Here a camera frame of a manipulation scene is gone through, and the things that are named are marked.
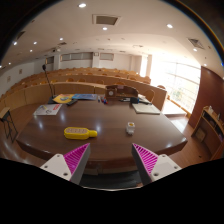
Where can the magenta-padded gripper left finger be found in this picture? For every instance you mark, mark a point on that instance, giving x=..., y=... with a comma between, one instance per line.
x=60, y=165

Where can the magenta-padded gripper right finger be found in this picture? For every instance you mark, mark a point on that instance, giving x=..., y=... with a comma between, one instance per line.
x=161, y=166

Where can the white charger with red switch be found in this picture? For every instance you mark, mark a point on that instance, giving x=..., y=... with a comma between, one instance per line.
x=130, y=128

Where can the yellow power strip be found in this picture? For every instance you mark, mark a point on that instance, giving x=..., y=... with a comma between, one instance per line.
x=78, y=133

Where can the white printed magazine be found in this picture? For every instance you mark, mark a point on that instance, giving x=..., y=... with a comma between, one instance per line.
x=48, y=109

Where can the wooden shelf unit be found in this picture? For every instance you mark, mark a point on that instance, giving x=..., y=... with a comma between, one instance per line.
x=210, y=133

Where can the white open notebook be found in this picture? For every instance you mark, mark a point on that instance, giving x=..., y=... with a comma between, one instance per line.
x=146, y=108

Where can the black remote control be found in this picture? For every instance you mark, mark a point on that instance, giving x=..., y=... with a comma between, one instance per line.
x=71, y=102

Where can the yellow book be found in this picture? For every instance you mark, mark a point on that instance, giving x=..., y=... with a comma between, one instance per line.
x=63, y=98

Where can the black handheld device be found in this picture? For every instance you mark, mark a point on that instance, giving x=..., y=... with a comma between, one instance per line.
x=134, y=100

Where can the wooden stool with metal legs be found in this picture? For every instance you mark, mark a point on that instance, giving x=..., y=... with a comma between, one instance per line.
x=6, y=116

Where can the blue book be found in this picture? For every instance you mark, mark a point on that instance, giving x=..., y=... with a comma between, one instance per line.
x=85, y=97

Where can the blue marker pen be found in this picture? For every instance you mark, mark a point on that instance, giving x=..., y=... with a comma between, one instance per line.
x=99, y=99

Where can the wooden desk organizer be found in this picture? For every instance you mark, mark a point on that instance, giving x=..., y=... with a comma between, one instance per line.
x=121, y=92

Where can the black gooseneck desk microphone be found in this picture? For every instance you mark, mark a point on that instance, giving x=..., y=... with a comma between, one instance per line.
x=49, y=81

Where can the large bright window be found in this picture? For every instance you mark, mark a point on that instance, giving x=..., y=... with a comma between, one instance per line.
x=180, y=83

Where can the rows of wooden lecture seats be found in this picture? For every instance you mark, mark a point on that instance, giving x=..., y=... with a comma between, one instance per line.
x=76, y=80

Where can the small ceiling air vent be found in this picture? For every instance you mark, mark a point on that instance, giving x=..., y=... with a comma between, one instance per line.
x=195, y=43

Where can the square ceiling air vent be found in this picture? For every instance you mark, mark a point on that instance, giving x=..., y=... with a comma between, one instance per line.
x=106, y=19

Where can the recessed ceiling lights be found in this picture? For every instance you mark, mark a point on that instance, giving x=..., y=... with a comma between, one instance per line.
x=82, y=5

